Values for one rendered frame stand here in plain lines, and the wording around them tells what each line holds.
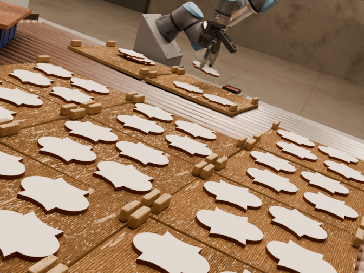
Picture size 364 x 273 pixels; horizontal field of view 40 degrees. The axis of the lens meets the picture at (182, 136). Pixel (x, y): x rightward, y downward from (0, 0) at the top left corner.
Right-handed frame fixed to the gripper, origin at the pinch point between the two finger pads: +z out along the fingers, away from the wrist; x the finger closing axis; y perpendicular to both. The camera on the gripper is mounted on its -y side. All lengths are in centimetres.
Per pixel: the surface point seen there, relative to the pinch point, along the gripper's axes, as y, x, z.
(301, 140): -55, 27, 3
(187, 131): -28, 69, 5
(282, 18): 244, -990, 35
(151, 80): 11.8, 23.5, 9.6
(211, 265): -64, 130, 3
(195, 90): -5.2, 15.7, 7.2
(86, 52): 47, 22, 12
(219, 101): -17.4, 17.7, 6.2
